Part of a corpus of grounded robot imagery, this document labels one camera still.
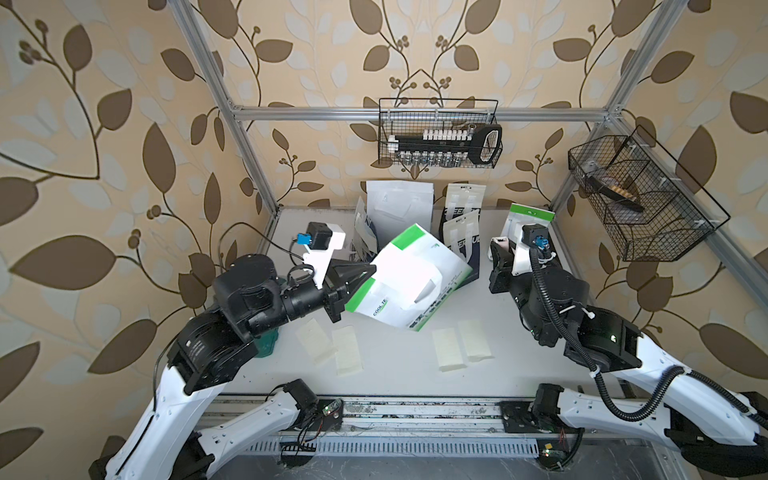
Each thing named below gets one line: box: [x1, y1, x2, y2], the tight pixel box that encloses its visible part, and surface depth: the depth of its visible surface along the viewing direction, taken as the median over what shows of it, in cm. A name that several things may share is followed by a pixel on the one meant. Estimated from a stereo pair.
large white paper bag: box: [366, 180, 435, 249], surface depth 101 cm
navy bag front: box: [443, 209, 480, 283], surface depth 87 cm
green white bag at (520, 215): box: [501, 203, 556, 251], surface depth 89 cm
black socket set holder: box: [387, 124, 503, 164], surface depth 86 cm
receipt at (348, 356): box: [332, 326, 364, 375], surface depth 88 cm
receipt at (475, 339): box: [457, 320, 492, 357], surface depth 89 cm
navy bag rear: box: [442, 183, 487, 223], surface depth 97 cm
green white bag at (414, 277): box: [345, 223, 473, 331], surface depth 56 cm
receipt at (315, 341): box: [295, 318, 338, 364], surface depth 90 cm
